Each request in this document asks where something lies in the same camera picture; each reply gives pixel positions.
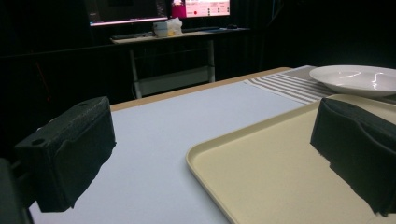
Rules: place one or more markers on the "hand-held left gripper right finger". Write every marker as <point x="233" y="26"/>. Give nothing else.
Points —
<point x="358" y="143"/>

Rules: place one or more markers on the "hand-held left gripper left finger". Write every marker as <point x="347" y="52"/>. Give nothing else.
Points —
<point x="67" y="155"/>

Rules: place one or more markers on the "white shallow plate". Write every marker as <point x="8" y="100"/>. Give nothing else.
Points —
<point x="355" y="79"/>

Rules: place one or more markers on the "beige plastic tray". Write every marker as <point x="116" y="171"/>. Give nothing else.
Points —
<point x="280" y="174"/>

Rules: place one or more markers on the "striped grey white cloth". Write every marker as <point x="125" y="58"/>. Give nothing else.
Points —
<point x="289" y="85"/>

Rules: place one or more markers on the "black keyboard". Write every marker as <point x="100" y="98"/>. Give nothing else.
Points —
<point x="132" y="35"/>

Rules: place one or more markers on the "dark computer monitor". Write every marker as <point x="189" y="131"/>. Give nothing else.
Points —
<point x="124" y="11"/>

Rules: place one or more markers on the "white container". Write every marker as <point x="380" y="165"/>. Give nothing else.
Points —
<point x="160" y="29"/>

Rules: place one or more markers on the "white plastic bag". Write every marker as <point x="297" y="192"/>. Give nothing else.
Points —
<point x="174" y="26"/>

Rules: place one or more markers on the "black computer mouse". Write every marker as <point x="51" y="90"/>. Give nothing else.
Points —
<point x="232" y="26"/>

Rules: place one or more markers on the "bright computer monitor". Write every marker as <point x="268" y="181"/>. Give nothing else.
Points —
<point x="202" y="7"/>

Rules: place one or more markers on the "white frame desk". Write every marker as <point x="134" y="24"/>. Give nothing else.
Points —
<point x="174" y="59"/>

